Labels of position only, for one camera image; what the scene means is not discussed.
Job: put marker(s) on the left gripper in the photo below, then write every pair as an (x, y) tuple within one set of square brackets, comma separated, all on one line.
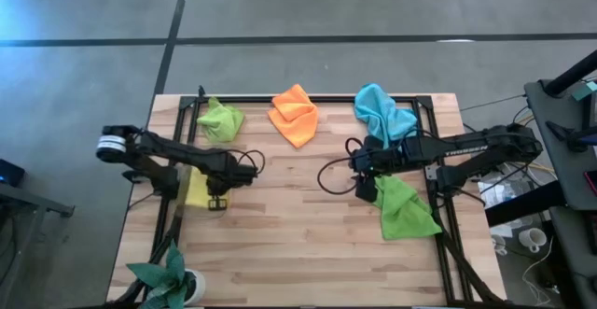
[(233, 173)]

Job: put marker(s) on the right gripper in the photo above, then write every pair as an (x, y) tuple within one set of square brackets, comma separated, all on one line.
[(373, 159)]

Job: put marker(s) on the yellow microfiber towel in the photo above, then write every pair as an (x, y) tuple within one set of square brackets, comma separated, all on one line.
[(198, 192)]

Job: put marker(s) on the blue microfiber towel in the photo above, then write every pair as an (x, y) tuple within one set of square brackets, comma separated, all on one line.
[(380, 113)]

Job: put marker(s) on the lime green microfiber towel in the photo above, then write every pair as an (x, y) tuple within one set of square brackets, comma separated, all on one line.
[(221, 122)]

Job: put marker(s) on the orange microfiber towel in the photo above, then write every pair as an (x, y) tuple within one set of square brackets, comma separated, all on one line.
[(294, 117)]

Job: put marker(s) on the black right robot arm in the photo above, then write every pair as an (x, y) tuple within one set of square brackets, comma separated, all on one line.
[(466, 148)]

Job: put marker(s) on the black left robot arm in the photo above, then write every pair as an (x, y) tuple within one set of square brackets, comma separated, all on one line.
[(186, 152)]

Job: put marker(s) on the black table-edge clamp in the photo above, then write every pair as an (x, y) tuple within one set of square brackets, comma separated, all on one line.
[(133, 176)]

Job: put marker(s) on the white plant pot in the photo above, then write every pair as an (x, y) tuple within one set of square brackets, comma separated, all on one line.
[(199, 285)]

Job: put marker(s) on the green leafy plant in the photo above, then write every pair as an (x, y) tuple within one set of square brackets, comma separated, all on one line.
[(161, 276)]

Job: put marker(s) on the white paper sheets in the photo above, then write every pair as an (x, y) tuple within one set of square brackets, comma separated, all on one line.
[(494, 192)]

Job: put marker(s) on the white cup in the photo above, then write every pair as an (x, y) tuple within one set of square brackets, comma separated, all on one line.
[(499, 246)]

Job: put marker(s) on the black floor beam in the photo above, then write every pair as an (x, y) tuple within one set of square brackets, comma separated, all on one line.
[(522, 206)]

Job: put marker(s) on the white mug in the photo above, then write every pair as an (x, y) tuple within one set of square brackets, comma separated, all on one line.
[(531, 238)]

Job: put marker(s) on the dark grey side desk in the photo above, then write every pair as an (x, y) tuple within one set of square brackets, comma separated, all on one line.
[(550, 169)]

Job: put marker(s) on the black desk clamp stand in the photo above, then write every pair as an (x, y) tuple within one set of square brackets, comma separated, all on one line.
[(576, 141)]

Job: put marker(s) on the grey metal stand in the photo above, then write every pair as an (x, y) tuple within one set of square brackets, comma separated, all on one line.
[(28, 201)]

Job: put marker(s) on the black diagonal pole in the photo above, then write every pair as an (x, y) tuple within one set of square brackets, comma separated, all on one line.
[(573, 72)]

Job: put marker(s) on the red-edged dark device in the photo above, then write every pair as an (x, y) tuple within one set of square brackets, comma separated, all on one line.
[(592, 183)]

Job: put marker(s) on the black box with blue light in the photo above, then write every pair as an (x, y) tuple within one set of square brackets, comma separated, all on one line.
[(11, 173)]

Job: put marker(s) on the teal box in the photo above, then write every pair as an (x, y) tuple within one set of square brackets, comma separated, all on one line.
[(585, 90)]

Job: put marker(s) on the black aluminium table frame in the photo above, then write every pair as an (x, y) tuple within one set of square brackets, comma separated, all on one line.
[(256, 99)]

